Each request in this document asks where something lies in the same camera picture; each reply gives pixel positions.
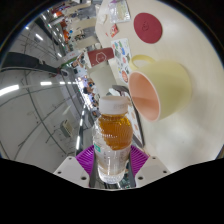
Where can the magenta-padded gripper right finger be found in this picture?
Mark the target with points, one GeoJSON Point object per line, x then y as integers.
{"type": "Point", "coordinates": [151, 170]}

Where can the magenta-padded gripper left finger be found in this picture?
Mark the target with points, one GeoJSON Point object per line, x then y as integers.
{"type": "Point", "coordinates": [71, 170]}

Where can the clear drink bottle white cap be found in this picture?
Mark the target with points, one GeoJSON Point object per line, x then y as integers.
{"type": "Point", "coordinates": [113, 133]}

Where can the ceiling air conditioner unit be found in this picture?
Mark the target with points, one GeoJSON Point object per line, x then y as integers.
{"type": "Point", "coordinates": [66, 128]}

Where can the yellow mug pink inside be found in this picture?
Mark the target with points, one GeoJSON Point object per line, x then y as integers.
{"type": "Point", "coordinates": [166, 90]}

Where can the beige cafeteria chairs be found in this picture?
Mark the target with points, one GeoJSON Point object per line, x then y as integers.
{"type": "Point", "coordinates": [101, 80]}

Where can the ceiling strip lights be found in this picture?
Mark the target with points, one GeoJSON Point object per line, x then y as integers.
{"type": "Point", "coordinates": [9, 90]}

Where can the colourful printed flyer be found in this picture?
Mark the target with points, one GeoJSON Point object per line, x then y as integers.
{"type": "Point", "coordinates": [121, 56]}

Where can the clear plastic packet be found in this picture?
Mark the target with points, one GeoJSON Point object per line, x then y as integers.
{"type": "Point", "coordinates": [119, 10]}

